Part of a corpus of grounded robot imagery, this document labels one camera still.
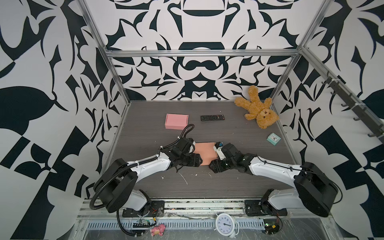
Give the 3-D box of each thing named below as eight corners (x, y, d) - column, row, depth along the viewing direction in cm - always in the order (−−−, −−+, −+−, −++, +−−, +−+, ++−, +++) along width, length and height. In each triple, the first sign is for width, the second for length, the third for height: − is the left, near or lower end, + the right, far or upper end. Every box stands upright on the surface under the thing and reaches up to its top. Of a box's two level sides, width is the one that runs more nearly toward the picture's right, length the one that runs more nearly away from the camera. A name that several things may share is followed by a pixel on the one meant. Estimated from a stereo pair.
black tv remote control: (201, 121, 111) (201, 119, 109) (200, 117, 113) (200, 115, 111) (224, 120, 111) (225, 117, 110) (223, 116, 114) (224, 114, 112)
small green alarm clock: (265, 139, 101) (267, 138, 99) (270, 133, 104) (272, 132, 102) (275, 146, 98) (276, 144, 96) (280, 139, 101) (281, 138, 99)
